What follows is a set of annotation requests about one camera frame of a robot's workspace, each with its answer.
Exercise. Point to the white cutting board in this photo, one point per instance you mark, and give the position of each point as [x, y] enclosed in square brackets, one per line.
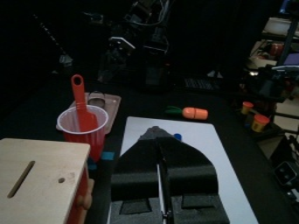
[234, 180]

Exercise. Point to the yellow dough can orange lid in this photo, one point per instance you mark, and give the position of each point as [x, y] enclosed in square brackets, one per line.
[248, 108]

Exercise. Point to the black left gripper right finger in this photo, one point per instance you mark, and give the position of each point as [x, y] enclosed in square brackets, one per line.
[192, 175]

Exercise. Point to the teal tape piece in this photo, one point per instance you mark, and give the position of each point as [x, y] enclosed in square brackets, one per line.
[109, 155]

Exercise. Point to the yellow dough can red lid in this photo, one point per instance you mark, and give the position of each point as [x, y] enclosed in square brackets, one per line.
[260, 122]

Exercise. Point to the red plastic cup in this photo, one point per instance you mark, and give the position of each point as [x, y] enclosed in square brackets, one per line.
[91, 140]

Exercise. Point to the metal storage shelf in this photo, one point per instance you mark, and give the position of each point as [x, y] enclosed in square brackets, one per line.
[290, 43]

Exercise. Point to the red jar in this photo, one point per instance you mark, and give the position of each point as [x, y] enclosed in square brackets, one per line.
[277, 49]

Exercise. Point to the small metal cup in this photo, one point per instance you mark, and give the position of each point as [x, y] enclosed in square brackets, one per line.
[97, 100]

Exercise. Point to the orange toy carrot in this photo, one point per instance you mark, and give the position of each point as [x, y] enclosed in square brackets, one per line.
[194, 113]

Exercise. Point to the white container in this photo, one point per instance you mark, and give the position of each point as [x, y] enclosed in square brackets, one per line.
[282, 26]

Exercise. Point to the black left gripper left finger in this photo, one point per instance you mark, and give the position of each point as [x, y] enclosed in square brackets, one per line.
[134, 172]

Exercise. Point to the wooden box with slot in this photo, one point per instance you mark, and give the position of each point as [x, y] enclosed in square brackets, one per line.
[39, 175]

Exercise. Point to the black electronic device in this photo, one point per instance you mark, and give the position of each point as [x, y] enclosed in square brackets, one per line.
[288, 173]

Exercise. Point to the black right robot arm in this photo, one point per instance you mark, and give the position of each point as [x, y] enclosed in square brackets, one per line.
[156, 58]

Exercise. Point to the black vented box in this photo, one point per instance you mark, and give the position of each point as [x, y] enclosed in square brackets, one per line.
[200, 83]

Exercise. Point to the red plastic spatula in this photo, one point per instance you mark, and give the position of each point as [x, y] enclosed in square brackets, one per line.
[83, 113]

